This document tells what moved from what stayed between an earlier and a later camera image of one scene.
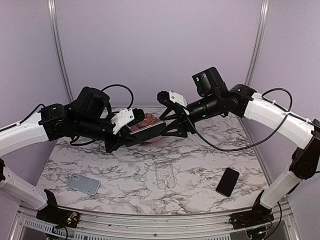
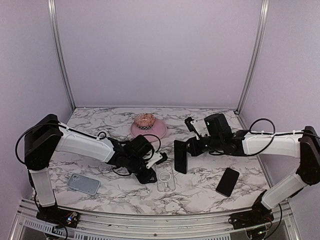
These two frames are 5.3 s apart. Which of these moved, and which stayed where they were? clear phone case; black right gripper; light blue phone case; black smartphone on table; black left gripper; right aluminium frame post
Moved: black right gripper; black left gripper
Stayed: light blue phone case; clear phone case; black smartphone on table; right aluminium frame post
